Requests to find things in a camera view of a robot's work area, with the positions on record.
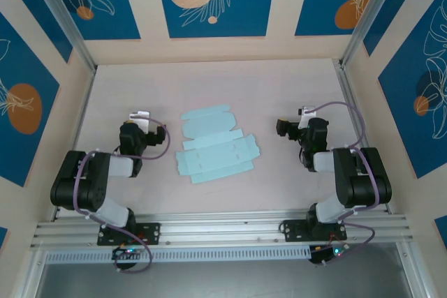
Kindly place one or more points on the light blue paper box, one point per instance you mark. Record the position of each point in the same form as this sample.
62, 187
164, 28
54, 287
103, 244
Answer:
216, 155

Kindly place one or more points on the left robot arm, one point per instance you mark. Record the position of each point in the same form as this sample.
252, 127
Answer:
87, 190

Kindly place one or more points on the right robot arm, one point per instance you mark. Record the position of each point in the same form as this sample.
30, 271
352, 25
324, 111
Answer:
363, 186

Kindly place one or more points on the grey metal sheet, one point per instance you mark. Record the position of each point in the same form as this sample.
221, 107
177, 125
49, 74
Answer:
223, 280

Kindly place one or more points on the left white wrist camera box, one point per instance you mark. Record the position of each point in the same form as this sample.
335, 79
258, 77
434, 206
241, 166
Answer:
139, 118

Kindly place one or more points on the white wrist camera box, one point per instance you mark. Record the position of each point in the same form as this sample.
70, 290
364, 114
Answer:
139, 118
307, 113

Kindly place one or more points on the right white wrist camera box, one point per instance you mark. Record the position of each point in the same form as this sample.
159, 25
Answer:
307, 113

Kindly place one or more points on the aluminium side rail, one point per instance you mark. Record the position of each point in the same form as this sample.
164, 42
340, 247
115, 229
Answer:
349, 85
84, 109

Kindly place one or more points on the blue floral wall panel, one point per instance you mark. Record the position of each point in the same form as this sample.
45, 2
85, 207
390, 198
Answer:
244, 15
401, 15
42, 26
21, 151
314, 5
104, 22
401, 120

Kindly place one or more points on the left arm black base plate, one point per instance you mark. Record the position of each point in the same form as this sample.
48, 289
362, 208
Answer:
153, 233

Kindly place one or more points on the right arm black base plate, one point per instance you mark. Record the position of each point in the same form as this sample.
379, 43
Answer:
293, 230

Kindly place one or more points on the wide aluminium mounting rail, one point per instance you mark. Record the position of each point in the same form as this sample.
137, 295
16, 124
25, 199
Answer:
223, 226

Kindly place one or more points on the aluminium frame post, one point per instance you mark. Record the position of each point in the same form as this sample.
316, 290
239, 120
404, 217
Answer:
372, 15
64, 15

